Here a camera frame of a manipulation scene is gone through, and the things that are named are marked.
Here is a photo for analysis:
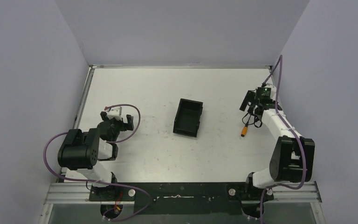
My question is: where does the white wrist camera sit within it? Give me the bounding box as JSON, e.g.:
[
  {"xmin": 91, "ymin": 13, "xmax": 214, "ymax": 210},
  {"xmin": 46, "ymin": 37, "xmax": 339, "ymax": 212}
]
[
  {"xmin": 262, "ymin": 83, "xmax": 276, "ymax": 98},
  {"xmin": 104, "ymin": 106, "xmax": 122, "ymax": 120}
]

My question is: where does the aluminium front frame rail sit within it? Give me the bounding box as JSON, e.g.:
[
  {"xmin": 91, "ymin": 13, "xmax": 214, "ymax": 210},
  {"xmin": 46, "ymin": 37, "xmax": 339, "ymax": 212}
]
[{"xmin": 44, "ymin": 182, "xmax": 322, "ymax": 204}]

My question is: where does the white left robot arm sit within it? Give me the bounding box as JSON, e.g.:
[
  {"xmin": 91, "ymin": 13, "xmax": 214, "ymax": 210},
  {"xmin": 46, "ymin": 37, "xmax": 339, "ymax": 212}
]
[{"xmin": 57, "ymin": 108, "xmax": 134, "ymax": 201}]

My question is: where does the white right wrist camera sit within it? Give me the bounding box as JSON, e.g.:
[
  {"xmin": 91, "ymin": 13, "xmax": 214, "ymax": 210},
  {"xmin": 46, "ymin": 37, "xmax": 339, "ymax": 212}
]
[{"xmin": 262, "ymin": 83, "xmax": 276, "ymax": 98}]

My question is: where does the black plastic bin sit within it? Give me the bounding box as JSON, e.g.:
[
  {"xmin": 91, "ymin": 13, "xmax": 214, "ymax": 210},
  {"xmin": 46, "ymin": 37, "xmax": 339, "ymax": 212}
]
[{"xmin": 173, "ymin": 98, "xmax": 203, "ymax": 137}]

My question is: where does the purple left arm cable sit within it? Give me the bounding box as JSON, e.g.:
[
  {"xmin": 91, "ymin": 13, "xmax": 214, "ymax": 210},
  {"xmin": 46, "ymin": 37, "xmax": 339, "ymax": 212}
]
[{"xmin": 43, "ymin": 104, "xmax": 153, "ymax": 223}]

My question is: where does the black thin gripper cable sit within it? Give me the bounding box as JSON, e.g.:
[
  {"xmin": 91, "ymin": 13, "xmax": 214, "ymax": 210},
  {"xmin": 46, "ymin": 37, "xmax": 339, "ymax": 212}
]
[{"xmin": 241, "ymin": 106, "xmax": 263, "ymax": 129}]

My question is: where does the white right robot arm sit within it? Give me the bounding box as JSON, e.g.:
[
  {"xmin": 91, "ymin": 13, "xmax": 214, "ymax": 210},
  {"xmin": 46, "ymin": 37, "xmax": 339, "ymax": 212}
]
[{"xmin": 240, "ymin": 86, "xmax": 315, "ymax": 200}]

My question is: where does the orange handled screwdriver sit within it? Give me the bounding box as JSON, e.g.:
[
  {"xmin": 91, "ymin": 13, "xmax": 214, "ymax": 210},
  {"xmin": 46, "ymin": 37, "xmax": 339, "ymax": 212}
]
[{"xmin": 241, "ymin": 112, "xmax": 253, "ymax": 137}]

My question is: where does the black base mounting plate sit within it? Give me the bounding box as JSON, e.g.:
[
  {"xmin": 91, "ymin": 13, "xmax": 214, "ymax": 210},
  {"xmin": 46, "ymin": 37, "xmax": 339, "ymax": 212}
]
[{"xmin": 88, "ymin": 181, "xmax": 274, "ymax": 219}]

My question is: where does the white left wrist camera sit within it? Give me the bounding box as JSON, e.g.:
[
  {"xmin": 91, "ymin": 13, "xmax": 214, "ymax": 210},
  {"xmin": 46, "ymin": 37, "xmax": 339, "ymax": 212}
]
[{"xmin": 104, "ymin": 106, "xmax": 122, "ymax": 120}]

